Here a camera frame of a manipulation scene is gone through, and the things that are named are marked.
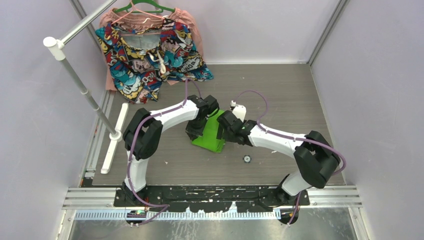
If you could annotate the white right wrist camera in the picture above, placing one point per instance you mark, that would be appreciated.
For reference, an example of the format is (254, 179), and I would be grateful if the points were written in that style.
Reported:
(238, 110)

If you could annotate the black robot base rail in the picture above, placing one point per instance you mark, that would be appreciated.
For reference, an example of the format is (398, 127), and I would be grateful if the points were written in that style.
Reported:
(210, 198)

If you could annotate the metal clothes rack pole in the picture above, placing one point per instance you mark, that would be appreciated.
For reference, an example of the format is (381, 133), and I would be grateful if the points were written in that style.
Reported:
(56, 46)

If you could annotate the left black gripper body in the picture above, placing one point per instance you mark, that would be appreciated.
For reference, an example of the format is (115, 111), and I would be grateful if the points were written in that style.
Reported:
(195, 127)

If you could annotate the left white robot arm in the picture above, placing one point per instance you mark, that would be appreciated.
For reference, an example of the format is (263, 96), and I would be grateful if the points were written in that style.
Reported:
(143, 133)

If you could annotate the green clothes hanger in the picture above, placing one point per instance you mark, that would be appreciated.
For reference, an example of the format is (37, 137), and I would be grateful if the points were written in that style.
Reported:
(146, 6)

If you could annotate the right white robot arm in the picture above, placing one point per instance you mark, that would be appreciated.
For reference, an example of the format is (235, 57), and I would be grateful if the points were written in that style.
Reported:
(316, 160)

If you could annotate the colorful patterned shirt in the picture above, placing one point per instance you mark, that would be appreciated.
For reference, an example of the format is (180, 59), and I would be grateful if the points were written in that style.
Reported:
(141, 52)

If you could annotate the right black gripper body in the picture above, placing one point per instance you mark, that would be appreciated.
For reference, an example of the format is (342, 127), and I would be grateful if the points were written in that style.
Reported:
(227, 135)

